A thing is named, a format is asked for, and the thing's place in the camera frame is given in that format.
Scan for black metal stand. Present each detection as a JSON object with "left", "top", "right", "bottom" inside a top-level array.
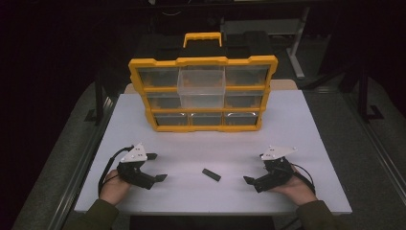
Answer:
[
  {"left": 83, "top": 71, "right": 108, "bottom": 123},
  {"left": 356, "top": 61, "right": 385, "bottom": 123}
]

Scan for small black rectangular block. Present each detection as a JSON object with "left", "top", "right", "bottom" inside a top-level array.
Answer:
[{"left": 201, "top": 168, "right": 222, "bottom": 182}]

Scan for large clear plastic bin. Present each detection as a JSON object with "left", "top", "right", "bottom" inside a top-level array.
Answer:
[{"left": 176, "top": 69, "right": 227, "bottom": 110}]

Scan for set of small clear drawers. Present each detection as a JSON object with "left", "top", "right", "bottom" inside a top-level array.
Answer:
[{"left": 137, "top": 66, "right": 270, "bottom": 127}]

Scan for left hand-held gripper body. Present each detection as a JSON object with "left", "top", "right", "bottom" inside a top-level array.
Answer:
[{"left": 116, "top": 142, "right": 157, "bottom": 191}]

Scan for yellow organizer case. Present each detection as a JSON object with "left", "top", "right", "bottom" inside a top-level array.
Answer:
[{"left": 127, "top": 32, "right": 279, "bottom": 133}]

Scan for black flat panel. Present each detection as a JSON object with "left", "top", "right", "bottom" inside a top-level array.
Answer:
[{"left": 128, "top": 215, "right": 276, "bottom": 230}]

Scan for black case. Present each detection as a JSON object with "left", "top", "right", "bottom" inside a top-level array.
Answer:
[{"left": 133, "top": 30, "right": 276, "bottom": 60}]

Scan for person's left hand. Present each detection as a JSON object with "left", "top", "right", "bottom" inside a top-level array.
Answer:
[{"left": 99, "top": 169, "right": 132, "bottom": 206}]

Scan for person's right hand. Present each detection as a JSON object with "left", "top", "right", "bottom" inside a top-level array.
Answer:
[{"left": 271, "top": 165, "right": 319, "bottom": 206}]

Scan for white metal desk leg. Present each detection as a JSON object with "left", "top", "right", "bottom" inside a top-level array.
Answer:
[{"left": 285, "top": 6, "right": 311, "bottom": 80}]

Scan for aluminium rail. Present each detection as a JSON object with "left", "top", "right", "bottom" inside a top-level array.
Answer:
[
  {"left": 47, "top": 95, "right": 120, "bottom": 230},
  {"left": 346, "top": 92, "right": 406, "bottom": 205}
]

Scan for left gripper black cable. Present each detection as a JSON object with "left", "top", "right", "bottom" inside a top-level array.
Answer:
[{"left": 98, "top": 145, "right": 135, "bottom": 196}]

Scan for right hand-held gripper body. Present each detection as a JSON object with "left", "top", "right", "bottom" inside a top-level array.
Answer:
[{"left": 254, "top": 145, "right": 299, "bottom": 194}]

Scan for grey desk board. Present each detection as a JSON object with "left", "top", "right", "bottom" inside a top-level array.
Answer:
[{"left": 219, "top": 18, "right": 302, "bottom": 36}]

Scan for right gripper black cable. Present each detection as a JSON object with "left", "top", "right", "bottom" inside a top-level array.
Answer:
[{"left": 290, "top": 162, "right": 317, "bottom": 196}]

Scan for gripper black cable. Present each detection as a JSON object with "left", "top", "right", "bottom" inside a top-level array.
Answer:
[
  {"left": 290, "top": 162, "right": 317, "bottom": 196},
  {"left": 98, "top": 145, "right": 135, "bottom": 196}
]

